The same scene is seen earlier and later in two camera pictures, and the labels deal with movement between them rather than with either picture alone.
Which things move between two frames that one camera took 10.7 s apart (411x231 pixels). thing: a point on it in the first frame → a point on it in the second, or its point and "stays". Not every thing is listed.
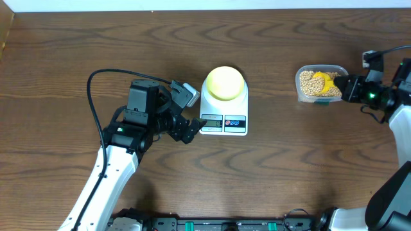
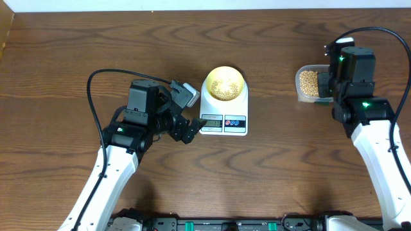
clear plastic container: x=316 y=83 stays
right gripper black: x=350 y=94 → x=323 y=90
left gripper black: x=178 y=131 stays
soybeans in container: x=311 y=85 stays
